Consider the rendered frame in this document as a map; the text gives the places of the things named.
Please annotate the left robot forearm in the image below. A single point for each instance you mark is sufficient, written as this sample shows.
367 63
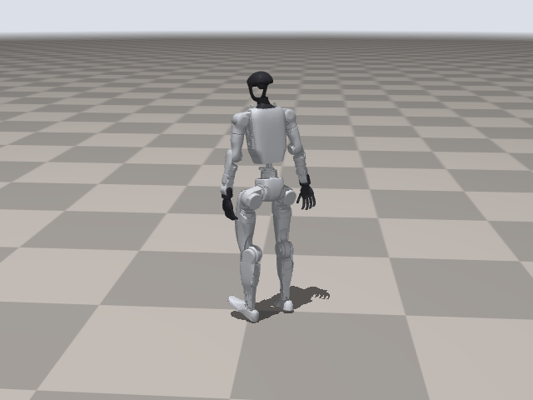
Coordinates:
229 173

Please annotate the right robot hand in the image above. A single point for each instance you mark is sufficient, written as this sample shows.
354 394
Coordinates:
306 192

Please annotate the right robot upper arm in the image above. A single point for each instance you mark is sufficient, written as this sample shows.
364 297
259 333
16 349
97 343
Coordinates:
292 132

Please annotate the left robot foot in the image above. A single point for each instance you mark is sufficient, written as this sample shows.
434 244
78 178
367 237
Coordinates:
240 306

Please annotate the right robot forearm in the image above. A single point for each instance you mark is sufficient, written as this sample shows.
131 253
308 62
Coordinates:
300 163

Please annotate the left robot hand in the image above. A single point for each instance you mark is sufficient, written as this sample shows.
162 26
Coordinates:
227 205

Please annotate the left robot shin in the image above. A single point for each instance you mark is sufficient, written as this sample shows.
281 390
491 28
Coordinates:
250 272

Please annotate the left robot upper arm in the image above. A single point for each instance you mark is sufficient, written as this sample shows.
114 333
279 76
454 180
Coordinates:
239 122

